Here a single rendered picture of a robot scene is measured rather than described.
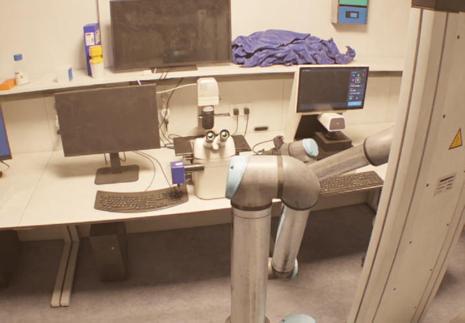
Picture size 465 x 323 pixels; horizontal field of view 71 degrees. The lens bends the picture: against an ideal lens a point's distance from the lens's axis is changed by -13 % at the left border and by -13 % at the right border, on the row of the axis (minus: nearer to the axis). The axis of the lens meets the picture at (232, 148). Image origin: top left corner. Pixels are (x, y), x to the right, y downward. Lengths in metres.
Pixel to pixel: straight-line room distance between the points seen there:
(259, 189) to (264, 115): 1.68
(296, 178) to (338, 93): 1.25
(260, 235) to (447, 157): 0.52
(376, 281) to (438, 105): 0.45
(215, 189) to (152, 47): 0.92
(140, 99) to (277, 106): 1.06
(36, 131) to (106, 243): 0.89
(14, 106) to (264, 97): 1.68
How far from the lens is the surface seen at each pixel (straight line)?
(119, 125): 1.96
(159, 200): 1.85
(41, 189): 2.18
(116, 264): 2.43
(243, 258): 1.04
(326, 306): 2.37
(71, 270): 2.65
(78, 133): 2.00
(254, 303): 1.14
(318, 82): 2.07
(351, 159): 1.42
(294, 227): 1.13
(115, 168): 2.13
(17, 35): 2.63
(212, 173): 1.78
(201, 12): 2.23
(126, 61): 2.24
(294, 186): 0.95
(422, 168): 0.83
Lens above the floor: 1.76
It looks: 25 degrees down
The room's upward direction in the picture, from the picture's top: straight up
